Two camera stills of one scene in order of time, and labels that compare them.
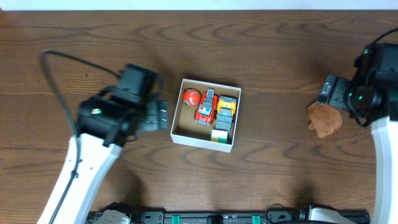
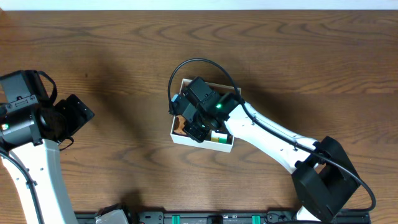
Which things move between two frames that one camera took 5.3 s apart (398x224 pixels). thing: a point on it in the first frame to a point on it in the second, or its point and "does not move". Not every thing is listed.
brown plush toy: x=324 y=119 to x=179 y=125
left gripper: x=156 y=115 to x=76 y=112
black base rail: x=234 y=217 does not move
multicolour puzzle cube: x=219 y=136 does not move
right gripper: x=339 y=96 to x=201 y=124
